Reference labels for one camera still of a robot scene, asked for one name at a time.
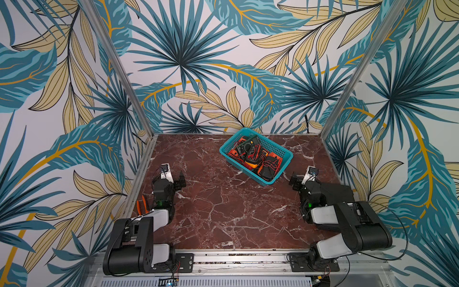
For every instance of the orange handled pliers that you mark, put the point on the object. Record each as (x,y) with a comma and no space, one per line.
(142,206)

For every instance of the right aluminium corner post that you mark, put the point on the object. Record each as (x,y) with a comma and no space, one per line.
(373,47)

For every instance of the aluminium corner post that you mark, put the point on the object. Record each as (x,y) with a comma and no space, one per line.
(373,47)
(107,44)

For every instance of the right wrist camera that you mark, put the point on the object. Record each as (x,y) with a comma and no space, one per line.
(311,174)

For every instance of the left aluminium corner post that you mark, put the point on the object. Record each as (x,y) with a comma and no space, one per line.
(107,44)

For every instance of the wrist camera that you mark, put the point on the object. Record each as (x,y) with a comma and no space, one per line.
(165,172)
(311,174)

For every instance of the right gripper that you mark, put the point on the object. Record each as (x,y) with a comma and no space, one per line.
(296,183)

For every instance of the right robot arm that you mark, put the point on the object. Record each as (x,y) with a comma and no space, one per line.
(332,207)

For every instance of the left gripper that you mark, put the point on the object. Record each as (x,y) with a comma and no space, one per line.
(177,185)

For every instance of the green black dial multimeter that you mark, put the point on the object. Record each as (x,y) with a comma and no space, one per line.
(248,143)

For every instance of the teal plastic basket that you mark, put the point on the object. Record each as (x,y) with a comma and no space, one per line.
(267,144)

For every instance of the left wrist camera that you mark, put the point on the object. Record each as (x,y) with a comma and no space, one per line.
(165,172)

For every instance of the aluminium front rail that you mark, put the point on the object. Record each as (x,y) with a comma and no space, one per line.
(250,268)

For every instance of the orange multimeter face down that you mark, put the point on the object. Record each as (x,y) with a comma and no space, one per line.
(274,161)

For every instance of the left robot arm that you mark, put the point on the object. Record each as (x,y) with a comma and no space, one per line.
(131,247)

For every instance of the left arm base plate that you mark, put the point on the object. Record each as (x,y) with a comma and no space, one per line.
(179,263)

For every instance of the small black multimeter with leads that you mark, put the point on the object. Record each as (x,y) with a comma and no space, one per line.
(267,173)

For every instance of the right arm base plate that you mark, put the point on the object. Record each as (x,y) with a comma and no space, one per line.
(304,262)

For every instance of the yellow multimeter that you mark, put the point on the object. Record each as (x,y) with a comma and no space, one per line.
(253,164)

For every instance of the orange multimeter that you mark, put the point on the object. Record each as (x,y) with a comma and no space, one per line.
(235,154)

